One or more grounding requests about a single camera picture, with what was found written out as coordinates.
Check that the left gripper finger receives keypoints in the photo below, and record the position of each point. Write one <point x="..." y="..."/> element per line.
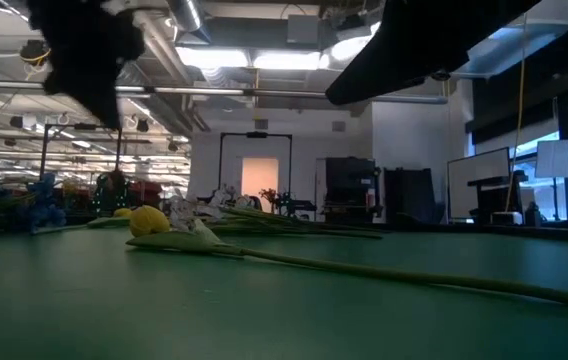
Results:
<point x="110" y="102"/>
<point x="93" y="100"/>

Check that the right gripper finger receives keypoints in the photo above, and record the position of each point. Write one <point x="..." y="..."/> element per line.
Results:
<point x="399" y="35"/>
<point x="404" y="72"/>

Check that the blue artificial flower bunch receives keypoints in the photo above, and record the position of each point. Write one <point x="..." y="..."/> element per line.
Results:
<point x="44" y="207"/>

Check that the yellow tulip green stem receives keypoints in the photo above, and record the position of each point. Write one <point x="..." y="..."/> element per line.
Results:
<point x="109" y="221"/>

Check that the yellow flower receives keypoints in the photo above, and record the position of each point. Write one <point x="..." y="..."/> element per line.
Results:
<point x="148" y="221"/>

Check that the grey ceiling box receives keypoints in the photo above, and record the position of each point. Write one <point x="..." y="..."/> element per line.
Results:
<point x="303" y="29"/>

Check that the red background object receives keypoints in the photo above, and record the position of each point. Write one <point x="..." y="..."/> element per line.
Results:
<point x="148" y="192"/>

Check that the grey ceiling pipe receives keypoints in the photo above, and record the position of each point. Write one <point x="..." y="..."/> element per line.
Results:
<point x="214" y="91"/>

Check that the fluorescent ceiling light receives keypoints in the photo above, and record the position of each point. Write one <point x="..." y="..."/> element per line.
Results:
<point x="211" y="57"/>
<point x="286" y="61"/>

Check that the black upright panel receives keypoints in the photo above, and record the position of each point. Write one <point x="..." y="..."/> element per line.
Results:
<point x="409" y="192"/>

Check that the black cabinet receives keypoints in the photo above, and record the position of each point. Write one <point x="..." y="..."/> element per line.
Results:
<point x="349" y="182"/>

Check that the white board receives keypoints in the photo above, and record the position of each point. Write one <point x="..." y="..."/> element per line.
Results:
<point x="476" y="175"/>

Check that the white diffuser panel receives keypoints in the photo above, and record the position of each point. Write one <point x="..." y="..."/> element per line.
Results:
<point x="561" y="157"/>

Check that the orange lit doorway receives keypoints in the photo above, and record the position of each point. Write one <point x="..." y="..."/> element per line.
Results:
<point x="260" y="180"/>

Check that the background robot green lights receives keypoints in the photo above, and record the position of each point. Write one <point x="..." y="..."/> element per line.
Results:
<point x="294" y="204"/>

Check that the red flower bunch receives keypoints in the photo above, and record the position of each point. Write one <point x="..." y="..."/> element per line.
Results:
<point x="269" y="194"/>

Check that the green table mat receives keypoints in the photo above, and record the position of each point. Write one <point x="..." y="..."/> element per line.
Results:
<point x="284" y="300"/>

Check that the black dome camera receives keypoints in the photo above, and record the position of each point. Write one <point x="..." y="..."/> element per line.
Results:
<point x="440" y="76"/>

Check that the corrugated silver air duct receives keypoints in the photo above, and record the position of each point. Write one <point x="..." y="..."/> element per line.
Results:
<point x="139" y="75"/>

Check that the smooth silver round duct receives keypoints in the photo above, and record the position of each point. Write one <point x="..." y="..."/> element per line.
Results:
<point x="186" y="17"/>

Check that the tall black frame rig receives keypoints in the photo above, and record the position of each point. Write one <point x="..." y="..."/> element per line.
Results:
<point x="256" y="134"/>

